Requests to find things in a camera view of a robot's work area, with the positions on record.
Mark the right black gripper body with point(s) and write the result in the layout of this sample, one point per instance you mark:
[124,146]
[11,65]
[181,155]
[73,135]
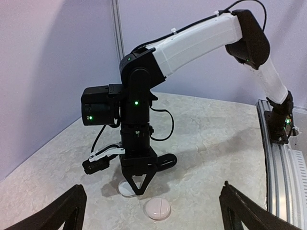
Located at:
[139,163]

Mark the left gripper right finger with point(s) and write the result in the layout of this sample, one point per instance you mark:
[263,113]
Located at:
[239,212]

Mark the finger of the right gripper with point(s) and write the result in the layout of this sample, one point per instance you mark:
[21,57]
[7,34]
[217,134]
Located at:
[139,183]
[164,162]

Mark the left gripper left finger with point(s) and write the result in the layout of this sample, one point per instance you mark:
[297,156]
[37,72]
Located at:
[67,211]

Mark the white earbud charging case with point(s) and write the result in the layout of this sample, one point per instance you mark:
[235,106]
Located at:
[125,189]

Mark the pink earbud charging case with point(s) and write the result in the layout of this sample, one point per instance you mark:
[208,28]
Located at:
[157,208]

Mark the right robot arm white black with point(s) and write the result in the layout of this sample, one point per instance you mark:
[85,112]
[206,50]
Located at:
[127,105]

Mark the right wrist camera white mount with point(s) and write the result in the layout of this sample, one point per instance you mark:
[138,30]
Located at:
[100,159]

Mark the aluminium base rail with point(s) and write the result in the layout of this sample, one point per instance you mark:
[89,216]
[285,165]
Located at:
[286,166]

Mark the right aluminium corner post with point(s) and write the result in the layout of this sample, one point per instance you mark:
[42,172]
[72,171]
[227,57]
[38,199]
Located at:
[117,29]

